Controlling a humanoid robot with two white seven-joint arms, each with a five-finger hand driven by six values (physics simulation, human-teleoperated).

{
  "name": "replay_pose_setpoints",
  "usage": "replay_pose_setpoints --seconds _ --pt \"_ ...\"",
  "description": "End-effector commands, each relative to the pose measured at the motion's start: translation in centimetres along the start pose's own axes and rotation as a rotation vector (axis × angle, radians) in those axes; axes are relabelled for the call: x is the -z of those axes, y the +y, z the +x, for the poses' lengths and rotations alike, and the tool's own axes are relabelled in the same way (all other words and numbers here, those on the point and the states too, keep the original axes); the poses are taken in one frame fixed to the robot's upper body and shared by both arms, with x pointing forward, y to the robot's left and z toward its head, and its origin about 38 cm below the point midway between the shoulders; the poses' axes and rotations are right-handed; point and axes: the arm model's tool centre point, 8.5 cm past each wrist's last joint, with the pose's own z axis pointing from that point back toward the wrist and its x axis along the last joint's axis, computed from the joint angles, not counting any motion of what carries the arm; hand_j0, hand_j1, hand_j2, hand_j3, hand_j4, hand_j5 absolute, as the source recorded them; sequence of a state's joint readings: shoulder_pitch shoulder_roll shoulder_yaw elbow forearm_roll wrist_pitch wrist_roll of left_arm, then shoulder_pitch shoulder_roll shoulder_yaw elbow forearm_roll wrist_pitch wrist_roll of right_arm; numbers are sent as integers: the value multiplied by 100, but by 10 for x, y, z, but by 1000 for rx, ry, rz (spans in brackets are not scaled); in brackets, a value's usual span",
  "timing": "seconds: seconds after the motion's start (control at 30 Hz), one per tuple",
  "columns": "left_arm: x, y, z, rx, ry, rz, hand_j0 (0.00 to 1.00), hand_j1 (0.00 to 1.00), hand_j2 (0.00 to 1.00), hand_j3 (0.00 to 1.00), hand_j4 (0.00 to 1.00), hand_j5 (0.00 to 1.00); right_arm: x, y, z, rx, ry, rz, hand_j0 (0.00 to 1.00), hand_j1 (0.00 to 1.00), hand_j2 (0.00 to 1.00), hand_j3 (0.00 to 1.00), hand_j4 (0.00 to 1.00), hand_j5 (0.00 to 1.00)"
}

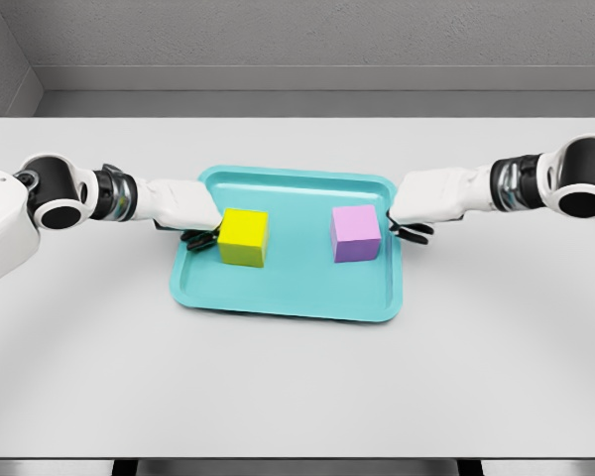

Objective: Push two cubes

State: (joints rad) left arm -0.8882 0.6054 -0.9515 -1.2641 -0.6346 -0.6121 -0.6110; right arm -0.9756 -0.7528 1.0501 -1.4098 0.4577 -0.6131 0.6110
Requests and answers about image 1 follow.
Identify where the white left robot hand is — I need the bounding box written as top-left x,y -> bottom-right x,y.
151,178 -> 225,252

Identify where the teal rectangular tray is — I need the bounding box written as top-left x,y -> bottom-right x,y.
169,165 -> 405,324

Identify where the pink cube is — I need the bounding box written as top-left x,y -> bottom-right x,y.
329,204 -> 382,264

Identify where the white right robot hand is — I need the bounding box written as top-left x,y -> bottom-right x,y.
387,167 -> 468,245

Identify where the yellow cube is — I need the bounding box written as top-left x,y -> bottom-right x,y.
217,208 -> 270,270

